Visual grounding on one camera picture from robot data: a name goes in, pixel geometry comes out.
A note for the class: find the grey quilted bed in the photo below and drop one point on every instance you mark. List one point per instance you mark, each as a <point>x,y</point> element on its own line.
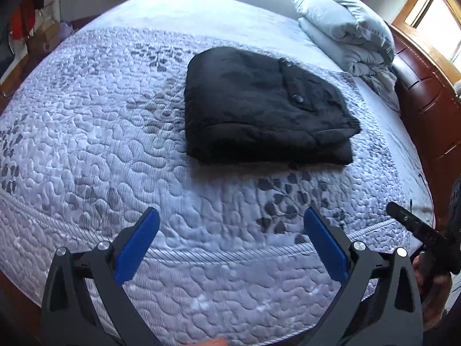
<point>126,144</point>

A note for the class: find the red hanging garment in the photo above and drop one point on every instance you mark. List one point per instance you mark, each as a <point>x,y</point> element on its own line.
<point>22,16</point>

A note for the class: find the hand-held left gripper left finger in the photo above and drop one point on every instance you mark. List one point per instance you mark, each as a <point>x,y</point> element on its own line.
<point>138,245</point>

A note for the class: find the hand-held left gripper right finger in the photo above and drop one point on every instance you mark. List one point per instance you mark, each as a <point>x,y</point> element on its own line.
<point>326,245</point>

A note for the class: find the wooden headboard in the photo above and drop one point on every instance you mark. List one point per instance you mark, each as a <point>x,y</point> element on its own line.
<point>428,104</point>

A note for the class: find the person's right hand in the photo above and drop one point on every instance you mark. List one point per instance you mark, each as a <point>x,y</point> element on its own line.
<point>437,299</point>

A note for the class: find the cardboard box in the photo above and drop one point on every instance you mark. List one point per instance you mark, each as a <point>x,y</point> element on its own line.
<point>45,36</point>

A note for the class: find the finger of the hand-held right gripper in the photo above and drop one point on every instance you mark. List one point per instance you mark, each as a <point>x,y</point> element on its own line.
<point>414,223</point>

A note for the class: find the black pants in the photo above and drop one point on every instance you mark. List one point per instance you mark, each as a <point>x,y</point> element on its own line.
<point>259,108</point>

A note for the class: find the folded light grey duvet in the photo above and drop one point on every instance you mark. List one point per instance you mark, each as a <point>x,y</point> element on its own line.
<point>353,36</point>

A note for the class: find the sunlit wooden side window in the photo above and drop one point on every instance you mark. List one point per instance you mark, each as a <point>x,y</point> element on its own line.
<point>435,18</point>

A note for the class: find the purple bag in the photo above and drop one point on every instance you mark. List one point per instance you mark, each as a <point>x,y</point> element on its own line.
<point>65,29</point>

